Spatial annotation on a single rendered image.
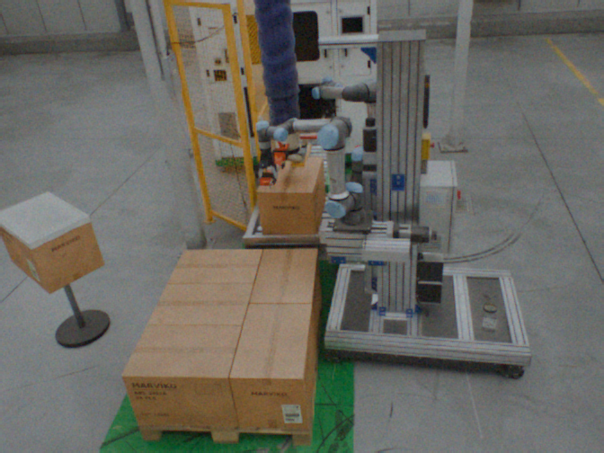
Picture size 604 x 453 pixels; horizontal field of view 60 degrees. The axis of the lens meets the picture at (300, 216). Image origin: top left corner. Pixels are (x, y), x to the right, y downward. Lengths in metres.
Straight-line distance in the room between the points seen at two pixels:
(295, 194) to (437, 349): 1.38
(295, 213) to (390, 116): 1.13
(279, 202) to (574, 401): 2.22
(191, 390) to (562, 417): 2.12
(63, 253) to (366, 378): 2.12
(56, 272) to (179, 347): 1.04
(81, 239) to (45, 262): 0.26
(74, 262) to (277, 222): 1.39
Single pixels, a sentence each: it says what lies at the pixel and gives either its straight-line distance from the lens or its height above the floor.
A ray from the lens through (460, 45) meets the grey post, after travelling 6.20.
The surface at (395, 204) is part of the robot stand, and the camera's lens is 3.17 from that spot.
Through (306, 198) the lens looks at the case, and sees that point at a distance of 3.63.
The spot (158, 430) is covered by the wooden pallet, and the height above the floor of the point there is 0.09.
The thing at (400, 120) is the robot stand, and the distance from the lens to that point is 2.95.
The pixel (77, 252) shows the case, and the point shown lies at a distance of 3.74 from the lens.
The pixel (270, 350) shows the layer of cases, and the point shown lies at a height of 0.54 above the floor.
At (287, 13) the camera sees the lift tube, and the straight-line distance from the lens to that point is 3.38.
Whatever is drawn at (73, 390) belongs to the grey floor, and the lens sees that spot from 3.97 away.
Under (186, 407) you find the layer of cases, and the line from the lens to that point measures 3.17.
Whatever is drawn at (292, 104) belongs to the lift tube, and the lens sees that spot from 3.50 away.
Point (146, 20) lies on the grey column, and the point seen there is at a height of 2.03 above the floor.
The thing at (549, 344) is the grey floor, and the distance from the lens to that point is 3.96.
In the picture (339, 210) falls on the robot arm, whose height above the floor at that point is 1.21.
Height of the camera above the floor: 2.65
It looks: 31 degrees down
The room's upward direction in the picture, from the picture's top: 5 degrees counter-clockwise
